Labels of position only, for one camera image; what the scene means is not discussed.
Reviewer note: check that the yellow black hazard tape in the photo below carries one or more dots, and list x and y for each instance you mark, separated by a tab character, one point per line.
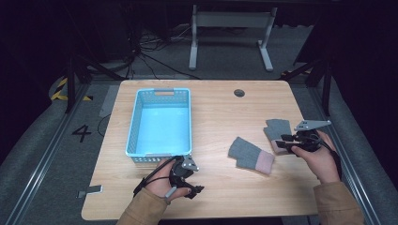
59	90

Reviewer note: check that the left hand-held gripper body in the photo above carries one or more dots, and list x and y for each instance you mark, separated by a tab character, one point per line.
183	168

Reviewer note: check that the light blue plastic basket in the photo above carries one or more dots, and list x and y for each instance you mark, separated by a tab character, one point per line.
162	128

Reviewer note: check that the small grey tape piece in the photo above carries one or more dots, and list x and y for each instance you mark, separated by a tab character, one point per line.
92	190

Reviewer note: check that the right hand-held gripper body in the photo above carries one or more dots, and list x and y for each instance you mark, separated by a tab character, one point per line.
308	139

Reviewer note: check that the black metal stand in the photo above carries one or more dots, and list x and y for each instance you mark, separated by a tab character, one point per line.
71	84
327	87

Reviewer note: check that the person's left hand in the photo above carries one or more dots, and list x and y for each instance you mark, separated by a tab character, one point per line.
161	184

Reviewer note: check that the person's right hand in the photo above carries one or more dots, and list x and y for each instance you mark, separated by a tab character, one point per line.
322	162

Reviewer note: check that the grey floor tape strip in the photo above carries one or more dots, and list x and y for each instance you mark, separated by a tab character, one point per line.
109	101

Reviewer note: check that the aluminium floor rail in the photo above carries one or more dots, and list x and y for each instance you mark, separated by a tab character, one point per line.
47	156
350	175

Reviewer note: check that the grey metal table frame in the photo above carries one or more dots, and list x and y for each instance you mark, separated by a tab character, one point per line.
231	20

